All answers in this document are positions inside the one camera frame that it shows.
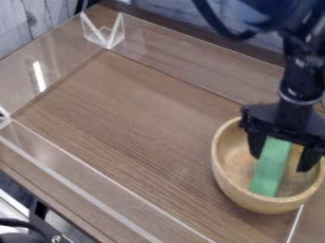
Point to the green rectangular block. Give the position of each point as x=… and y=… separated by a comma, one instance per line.
x=271, y=168

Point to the clear acrylic corner bracket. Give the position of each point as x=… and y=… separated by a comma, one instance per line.
x=105, y=37

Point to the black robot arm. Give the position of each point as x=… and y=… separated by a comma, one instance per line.
x=299, y=21

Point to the wooden bowl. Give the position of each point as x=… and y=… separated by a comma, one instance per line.
x=235, y=167

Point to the black metal table frame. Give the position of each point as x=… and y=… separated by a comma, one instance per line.
x=58, y=230

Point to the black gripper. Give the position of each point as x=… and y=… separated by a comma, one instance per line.
x=285, y=121

